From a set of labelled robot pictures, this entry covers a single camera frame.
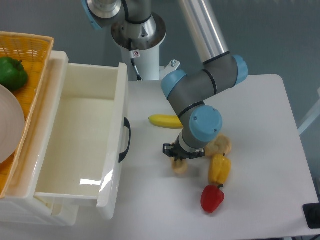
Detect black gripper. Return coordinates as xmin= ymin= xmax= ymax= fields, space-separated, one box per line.
xmin=162 ymin=143 xmax=205 ymax=162

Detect rectangular tan bread loaf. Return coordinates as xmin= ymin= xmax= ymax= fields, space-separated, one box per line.
xmin=171 ymin=158 xmax=188 ymax=175

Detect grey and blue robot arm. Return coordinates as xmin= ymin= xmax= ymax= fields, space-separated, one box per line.
xmin=82 ymin=0 xmax=248 ymax=161

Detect round tan bread roll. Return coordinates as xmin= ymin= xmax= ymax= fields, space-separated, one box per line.
xmin=204 ymin=134 xmax=232 ymax=157

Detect yellow banana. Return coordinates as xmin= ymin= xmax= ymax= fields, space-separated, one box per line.
xmin=148 ymin=114 xmax=183 ymax=129

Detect yellow bell pepper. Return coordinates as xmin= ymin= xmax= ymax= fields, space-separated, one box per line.
xmin=208 ymin=154 xmax=232 ymax=185

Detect red bell pepper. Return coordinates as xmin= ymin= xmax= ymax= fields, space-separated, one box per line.
xmin=200 ymin=184 xmax=225 ymax=214

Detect white plastic drawer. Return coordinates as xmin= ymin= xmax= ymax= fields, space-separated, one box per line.
xmin=35 ymin=63 xmax=128 ymax=220

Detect black device at edge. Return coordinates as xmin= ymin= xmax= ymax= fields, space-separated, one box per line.
xmin=302 ymin=203 xmax=320 ymax=229

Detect white plastic drawer cabinet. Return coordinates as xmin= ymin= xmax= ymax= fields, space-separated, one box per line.
xmin=0 ymin=51 xmax=79 ymax=226

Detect beige round plate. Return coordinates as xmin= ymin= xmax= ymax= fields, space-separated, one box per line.
xmin=0 ymin=85 xmax=25 ymax=163

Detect orange woven basket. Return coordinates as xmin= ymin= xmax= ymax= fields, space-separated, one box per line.
xmin=0 ymin=31 xmax=54 ymax=199

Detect green bell pepper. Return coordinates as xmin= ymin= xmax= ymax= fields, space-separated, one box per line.
xmin=0 ymin=56 xmax=29 ymax=92

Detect black drawer handle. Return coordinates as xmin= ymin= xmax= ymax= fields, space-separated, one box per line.
xmin=118 ymin=117 xmax=132 ymax=163

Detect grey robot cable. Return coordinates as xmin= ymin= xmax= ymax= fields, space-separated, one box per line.
xmin=128 ymin=38 xmax=143 ymax=81

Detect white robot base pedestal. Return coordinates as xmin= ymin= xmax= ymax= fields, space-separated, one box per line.
xmin=111 ymin=13 xmax=167 ymax=81

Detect white frame at right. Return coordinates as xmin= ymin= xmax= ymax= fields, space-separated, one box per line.
xmin=297 ymin=88 xmax=320 ymax=136

